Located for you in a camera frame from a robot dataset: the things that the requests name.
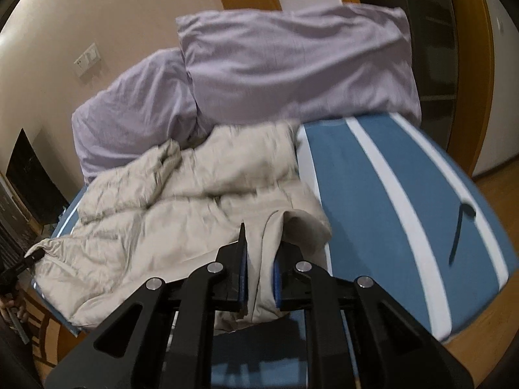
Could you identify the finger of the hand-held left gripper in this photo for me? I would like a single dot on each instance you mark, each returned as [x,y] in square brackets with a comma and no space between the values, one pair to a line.
[24,260]

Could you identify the dark glass door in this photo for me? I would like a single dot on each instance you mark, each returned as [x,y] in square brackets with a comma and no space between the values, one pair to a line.
[429,28]

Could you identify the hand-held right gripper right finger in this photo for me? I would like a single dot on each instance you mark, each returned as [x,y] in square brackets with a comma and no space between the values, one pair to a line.
[278,279]

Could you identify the beige puffer jacket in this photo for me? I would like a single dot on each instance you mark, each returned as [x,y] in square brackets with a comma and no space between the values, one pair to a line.
[162,219]

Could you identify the large lilac pillow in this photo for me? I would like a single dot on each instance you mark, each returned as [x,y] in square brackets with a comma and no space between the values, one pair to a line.
[292,60]

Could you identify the blue white striped bed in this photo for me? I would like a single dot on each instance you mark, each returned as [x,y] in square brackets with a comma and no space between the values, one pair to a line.
[365,190]

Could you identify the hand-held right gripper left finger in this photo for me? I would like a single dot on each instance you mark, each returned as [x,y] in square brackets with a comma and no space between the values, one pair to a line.
[242,269]

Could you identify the crumpled lilac pillow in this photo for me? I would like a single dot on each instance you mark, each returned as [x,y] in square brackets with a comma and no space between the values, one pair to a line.
[133,109]

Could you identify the white wall switch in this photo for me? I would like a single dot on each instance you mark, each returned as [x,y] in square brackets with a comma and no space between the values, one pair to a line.
[86,59]

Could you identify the black panel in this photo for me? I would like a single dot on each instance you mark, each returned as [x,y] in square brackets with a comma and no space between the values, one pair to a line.
[34,178]

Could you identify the wooden door frame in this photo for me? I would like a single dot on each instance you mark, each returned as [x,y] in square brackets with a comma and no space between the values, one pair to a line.
[474,48]

